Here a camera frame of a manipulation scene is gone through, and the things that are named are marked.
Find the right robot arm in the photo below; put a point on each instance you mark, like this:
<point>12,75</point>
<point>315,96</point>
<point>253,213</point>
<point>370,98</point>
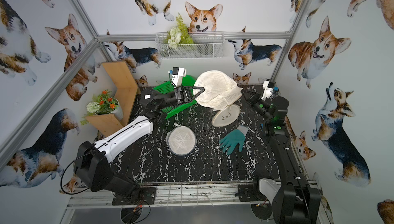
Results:
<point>293,201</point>

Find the white wire wall basket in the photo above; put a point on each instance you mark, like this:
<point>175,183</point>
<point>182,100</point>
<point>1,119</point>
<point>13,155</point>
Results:
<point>203,45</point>

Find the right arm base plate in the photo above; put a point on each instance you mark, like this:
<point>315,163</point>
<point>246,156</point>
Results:
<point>249,193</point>

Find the white flower fern bouquet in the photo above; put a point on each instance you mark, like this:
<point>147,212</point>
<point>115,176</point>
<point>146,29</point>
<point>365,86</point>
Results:
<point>178,35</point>

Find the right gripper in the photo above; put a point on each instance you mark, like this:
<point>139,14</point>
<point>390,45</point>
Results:
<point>248,96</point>

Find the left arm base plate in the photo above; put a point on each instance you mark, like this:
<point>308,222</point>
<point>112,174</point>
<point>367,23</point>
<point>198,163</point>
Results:
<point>143,195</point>

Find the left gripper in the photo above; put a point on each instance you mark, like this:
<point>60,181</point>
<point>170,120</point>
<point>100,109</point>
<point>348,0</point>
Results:
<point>184,94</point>

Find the wooden shelf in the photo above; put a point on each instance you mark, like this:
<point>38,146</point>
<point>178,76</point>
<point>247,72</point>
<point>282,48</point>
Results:
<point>123,100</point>

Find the green rubber glove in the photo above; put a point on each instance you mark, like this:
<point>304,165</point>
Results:
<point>233,139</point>

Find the potted flower plant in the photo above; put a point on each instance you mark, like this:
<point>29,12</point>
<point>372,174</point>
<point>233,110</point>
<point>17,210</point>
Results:
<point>103,104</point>

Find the green plastic basket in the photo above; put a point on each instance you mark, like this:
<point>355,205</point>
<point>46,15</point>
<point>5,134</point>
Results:
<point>173,104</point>

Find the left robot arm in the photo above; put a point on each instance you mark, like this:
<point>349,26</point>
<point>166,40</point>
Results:
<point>92,164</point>

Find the cream mesh laundry bag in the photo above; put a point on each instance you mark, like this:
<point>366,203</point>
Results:
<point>221,93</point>

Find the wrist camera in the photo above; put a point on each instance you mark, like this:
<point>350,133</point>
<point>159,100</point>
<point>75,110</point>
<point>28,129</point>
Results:
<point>176,76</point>
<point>270,90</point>

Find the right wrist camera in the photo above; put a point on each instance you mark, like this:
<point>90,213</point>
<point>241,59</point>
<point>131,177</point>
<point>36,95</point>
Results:
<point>270,90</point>

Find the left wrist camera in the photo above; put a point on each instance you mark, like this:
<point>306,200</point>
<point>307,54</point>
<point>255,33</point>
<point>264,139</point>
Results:
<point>176,76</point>

